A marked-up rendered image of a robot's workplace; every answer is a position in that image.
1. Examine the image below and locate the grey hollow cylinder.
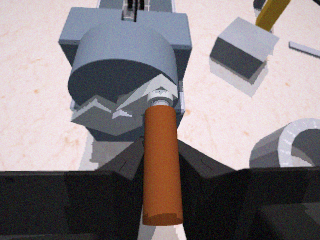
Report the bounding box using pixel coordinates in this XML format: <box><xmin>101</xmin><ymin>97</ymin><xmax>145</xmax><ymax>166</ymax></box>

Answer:
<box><xmin>249</xmin><ymin>118</ymin><xmax>320</xmax><ymax>168</ymax></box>

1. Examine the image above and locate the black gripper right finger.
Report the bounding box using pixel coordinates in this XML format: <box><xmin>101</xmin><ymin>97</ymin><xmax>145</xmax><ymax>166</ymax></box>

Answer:
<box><xmin>178</xmin><ymin>139</ymin><xmax>320</xmax><ymax>240</ymax></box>

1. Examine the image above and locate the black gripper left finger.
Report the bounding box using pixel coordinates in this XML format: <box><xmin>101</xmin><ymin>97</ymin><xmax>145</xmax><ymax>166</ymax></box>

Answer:
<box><xmin>0</xmin><ymin>136</ymin><xmax>144</xmax><ymax>240</ymax></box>

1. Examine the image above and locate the yellow rectangular bar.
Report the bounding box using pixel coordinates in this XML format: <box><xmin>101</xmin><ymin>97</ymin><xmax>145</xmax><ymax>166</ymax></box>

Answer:
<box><xmin>255</xmin><ymin>0</ymin><xmax>291</xmax><ymax>32</ymax></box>

